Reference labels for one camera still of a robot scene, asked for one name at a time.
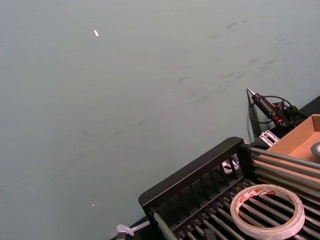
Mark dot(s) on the roll of white tape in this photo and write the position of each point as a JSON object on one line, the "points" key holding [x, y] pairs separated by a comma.
{"points": [[297, 220]]}

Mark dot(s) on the black rack with steel bars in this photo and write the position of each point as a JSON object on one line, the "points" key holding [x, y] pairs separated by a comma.
{"points": [[190, 175]]}

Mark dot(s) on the small white block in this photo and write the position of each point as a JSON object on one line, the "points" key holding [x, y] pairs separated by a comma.
{"points": [[228, 168]]}

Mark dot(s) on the shallow brown cardboard tray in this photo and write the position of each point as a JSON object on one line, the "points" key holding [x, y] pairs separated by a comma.
{"points": [[300, 132]]}

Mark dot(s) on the plain pale wall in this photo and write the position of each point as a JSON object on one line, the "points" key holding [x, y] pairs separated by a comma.
{"points": [[100, 100]]}

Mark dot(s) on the small white slotted bracket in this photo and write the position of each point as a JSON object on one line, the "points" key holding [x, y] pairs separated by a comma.
{"points": [[268, 137]]}

